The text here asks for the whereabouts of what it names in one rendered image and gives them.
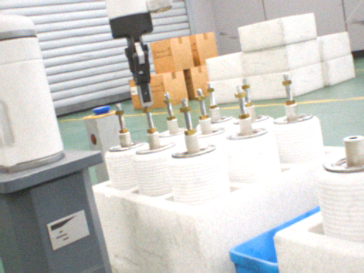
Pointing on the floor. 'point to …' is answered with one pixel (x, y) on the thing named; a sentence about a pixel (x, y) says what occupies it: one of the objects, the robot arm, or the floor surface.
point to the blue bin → (262, 249)
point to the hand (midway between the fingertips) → (145, 94)
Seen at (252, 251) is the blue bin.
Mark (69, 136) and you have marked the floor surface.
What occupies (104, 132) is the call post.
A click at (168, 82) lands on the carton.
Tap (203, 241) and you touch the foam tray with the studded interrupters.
